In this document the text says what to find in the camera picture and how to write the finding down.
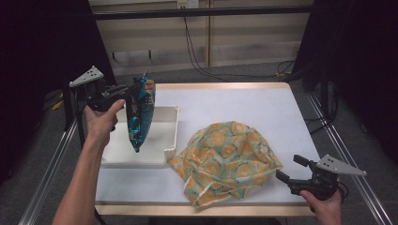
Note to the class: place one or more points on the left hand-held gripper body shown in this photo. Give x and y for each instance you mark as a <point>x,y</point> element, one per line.
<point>100,97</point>

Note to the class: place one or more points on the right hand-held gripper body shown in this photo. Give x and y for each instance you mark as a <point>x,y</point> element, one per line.
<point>322,184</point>

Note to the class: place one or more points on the blue chip bag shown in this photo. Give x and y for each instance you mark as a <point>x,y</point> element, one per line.
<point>140,118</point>

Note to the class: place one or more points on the white plastic tray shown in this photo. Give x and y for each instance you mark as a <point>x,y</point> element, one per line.
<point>159,137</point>

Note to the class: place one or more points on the fruit print cloth bag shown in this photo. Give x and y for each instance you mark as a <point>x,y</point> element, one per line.
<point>225,156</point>

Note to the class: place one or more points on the person's right hand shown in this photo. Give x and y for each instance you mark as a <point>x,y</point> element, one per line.
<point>327,211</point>

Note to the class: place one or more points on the person's left hand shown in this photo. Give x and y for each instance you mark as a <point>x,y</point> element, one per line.
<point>100,125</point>

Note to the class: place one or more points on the dark curtain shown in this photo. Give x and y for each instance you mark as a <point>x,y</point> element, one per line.
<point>359,62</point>
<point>37,47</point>

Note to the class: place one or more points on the black horizontal bar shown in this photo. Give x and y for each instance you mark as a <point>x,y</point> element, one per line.
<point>250,11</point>

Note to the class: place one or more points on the metal floor rail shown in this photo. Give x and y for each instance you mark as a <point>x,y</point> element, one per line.
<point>353,168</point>
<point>47,178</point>

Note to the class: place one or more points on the white wall socket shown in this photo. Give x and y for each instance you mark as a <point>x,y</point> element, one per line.
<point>187,3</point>

